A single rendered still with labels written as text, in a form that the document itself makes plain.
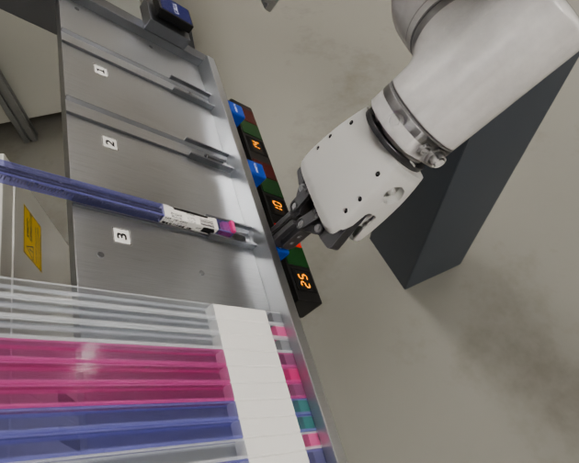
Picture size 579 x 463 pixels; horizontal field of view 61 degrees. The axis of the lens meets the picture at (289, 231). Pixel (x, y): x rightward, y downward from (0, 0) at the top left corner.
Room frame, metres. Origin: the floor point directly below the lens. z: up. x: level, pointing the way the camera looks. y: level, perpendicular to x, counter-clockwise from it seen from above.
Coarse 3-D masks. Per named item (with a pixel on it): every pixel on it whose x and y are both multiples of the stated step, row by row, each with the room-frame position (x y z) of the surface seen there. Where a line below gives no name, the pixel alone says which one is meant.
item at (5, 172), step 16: (0, 160) 0.24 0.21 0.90; (0, 176) 0.23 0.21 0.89; (16, 176) 0.23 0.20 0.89; (32, 176) 0.24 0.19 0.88; (48, 176) 0.25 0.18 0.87; (48, 192) 0.24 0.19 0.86; (64, 192) 0.24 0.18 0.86; (80, 192) 0.24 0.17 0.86; (96, 192) 0.25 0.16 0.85; (112, 192) 0.26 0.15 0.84; (112, 208) 0.25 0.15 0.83; (128, 208) 0.25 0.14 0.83; (144, 208) 0.26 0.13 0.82; (160, 208) 0.27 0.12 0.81; (224, 224) 0.28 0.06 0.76
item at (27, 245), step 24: (0, 192) 0.43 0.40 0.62; (24, 192) 0.48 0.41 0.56; (0, 216) 0.39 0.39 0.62; (24, 216) 0.43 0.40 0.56; (0, 240) 0.35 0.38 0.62; (24, 240) 0.39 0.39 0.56; (48, 240) 0.45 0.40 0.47; (0, 264) 0.32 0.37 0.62; (24, 264) 0.35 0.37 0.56; (48, 264) 0.40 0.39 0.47
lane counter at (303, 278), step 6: (294, 270) 0.28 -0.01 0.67; (300, 270) 0.28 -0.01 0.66; (294, 276) 0.27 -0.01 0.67; (300, 276) 0.27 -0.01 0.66; (306, 276) 0.28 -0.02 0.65; (300, 282) 0.26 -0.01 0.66; (306, 282) 0.27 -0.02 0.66; (312, 282) 0.27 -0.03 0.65; (300, 288) 0.26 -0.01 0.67; (306, 288) 0.26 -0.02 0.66; (312, 288) 0.26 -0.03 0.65
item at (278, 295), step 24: (216, 72) 0.55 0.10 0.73; (216, 96) 0.50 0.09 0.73; (216, 120) 0.46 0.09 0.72; (240, 144) 0.42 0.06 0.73; (240, 168) 0.38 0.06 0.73; (240, 192) 0.35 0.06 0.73; (264, 216) 0.31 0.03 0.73; (264, 240) 0.28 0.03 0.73; (264, 264) 0.25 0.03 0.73; (264, 288) 0.23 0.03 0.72; (288, 288) 0.22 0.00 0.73; (288, 312) 0.20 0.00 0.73; (288, 336) 0.17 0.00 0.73; (312, 360) 0.15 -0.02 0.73; (312, 384) 0.13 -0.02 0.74; (312, 408) 0.11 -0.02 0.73; (336, 432) 0.09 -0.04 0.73; (336, 456) 0.07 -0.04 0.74
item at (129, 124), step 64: (64, 0) 0.53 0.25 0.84; (64, 64) 0.41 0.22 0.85; (128, 64) 0.48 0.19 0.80; (192, 64) 0.57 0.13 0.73; (64, 128) 0.33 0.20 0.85; (128, 128) 0.37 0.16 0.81; (192, 128) 0.43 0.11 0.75; (128, 192) 0.28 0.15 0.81; (192, 192) 0.32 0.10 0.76; (128, 256) 0.21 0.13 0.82; (192, 256) 0.23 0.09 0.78
